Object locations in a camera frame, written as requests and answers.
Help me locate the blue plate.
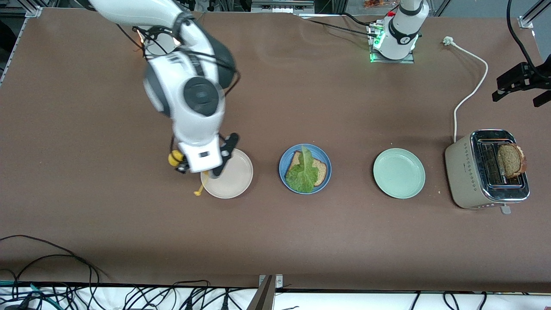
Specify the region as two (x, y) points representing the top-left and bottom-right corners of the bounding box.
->
(279, 143), (332, 195)

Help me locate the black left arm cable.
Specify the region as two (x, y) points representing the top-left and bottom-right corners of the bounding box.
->
(506, 0), (551, 78)

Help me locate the long black floor cable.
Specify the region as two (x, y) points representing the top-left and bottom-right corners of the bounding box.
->
(0, 235), (109, 278)

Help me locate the yellow squeeze bottle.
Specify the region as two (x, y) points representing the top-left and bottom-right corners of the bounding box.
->
(167, 150), (210, 197)

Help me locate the aluminium table rail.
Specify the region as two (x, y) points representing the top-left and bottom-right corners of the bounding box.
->
(0, 5), (43, 87)

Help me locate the aluminium frame post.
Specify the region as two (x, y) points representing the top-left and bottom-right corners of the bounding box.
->
(519, 0), (551, 29)

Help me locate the gray metal bar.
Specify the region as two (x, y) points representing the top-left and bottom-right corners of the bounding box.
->
(246, 276), (276, 310)

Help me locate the green lettuce leaf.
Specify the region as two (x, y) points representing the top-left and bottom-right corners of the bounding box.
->
(286, 146), (320, 194)

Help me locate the beige chrome toaster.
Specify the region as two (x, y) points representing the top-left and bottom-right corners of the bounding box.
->
(445, 129), (531, 215)

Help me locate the black base cable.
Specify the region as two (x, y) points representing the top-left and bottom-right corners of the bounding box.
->
(338, 12), (375, 27)
(306, 19), (379, 37)

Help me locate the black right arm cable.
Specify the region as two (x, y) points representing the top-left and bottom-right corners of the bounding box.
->
(115, 22), (241, 98)

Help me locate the white toaster power cable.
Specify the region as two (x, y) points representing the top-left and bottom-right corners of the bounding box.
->
(443, 37), (489, 143)

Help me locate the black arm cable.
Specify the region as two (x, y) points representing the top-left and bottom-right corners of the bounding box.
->
(115, 22), (241, 98)
(506, 0), (551, 78)

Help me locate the teal cable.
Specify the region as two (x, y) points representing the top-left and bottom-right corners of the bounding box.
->
(0, 280), (59, 310)

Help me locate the gray metal box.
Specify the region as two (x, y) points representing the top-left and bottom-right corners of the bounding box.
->
(251, 0), (315, 14)

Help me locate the green plate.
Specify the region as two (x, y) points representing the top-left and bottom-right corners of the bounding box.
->
(373, 148), (426, 199)

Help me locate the silver metal bracket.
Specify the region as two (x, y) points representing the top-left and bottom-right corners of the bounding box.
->
(259, 274), (284, 288)

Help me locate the beige plate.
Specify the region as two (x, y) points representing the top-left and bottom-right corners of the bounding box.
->
(200, 148), (254, 199)

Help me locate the brown toast bread slice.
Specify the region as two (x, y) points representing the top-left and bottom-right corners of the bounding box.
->
(498, 143), (527, 179)
(289, 151), (328, 187)

